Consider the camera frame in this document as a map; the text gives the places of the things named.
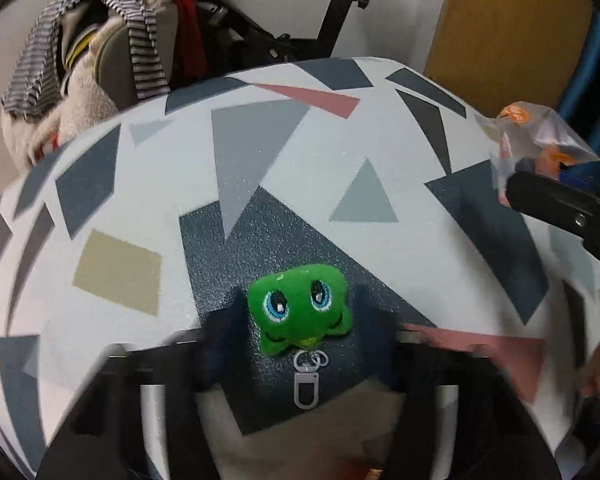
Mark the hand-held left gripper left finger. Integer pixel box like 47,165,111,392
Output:
35,287,253,480

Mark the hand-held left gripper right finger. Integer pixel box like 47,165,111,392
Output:
352,285,561,480

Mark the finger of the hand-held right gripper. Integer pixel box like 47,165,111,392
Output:
557,160,600,195
507,170,600,263

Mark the clear orange-printed plastic bag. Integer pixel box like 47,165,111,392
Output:
475,101,600,206

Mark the green plush keychain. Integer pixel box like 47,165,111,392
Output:
245,266,353,413

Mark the blue curtain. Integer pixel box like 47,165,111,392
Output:
557,10,600,146

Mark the wooden door panel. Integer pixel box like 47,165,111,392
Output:
424,0,596,111

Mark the chair with clothes pile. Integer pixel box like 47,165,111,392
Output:
2,0,181,167

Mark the red cloth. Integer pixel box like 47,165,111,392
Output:
174,0,209,78

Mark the black exercise bike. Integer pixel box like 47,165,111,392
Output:
180,0,421,83

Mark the black yellow-striped garment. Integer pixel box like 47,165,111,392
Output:
62,27,102,72

